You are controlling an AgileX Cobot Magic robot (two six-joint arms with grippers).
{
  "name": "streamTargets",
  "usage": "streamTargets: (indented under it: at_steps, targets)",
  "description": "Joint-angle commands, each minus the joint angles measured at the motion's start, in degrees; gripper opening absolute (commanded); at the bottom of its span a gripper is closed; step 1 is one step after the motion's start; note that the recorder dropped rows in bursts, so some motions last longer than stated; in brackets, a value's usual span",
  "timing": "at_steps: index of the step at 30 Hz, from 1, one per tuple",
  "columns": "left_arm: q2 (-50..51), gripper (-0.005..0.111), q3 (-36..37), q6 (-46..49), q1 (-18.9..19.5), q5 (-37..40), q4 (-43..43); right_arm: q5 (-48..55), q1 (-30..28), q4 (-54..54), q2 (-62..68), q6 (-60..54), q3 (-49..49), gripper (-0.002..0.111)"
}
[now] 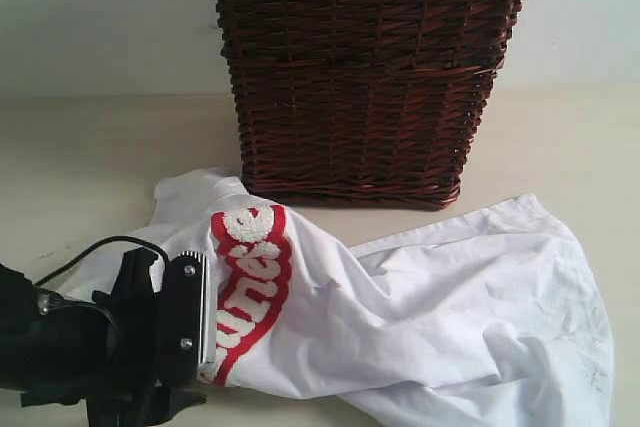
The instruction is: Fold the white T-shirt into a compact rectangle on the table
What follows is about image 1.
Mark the black cable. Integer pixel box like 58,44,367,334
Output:
33,234,166,288

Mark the white t-shirt with red print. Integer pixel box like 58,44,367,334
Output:
122,166,619,427

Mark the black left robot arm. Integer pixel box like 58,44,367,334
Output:
1,248,209,426

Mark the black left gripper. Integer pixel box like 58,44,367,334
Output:
20,249,206,426

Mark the dark brown wicker basket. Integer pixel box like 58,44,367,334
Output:
216,0,523,211

